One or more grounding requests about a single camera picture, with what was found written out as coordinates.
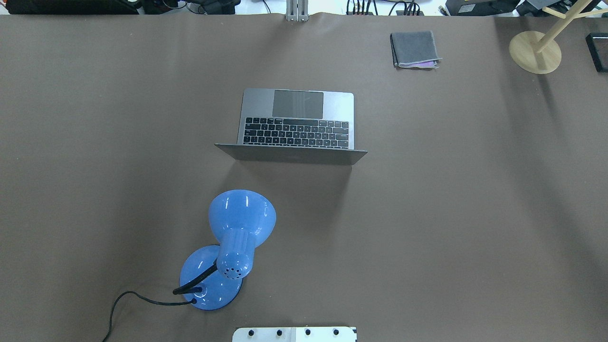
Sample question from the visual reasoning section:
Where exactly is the grey laptop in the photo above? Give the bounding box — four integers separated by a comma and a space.
216, 87, 367, 165

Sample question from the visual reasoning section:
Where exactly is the blue desk lamp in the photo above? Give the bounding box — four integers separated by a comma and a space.
173, 189, 276, 310

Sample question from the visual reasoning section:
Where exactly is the folded grey cloth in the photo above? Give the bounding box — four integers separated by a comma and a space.
389, 30, 441, 69

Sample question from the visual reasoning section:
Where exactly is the wooden mug tree stand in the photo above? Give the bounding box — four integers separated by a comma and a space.
509, 0, 608, 75

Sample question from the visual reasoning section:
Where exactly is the aluminium frame post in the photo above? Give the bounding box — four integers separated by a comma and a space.
286, 0, 309, 22

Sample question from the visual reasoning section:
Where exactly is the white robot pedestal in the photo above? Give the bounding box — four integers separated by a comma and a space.
232, 326, 358, 342

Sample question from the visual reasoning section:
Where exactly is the black lamp power cable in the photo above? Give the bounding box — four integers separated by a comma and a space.
102, 291, 198, 342

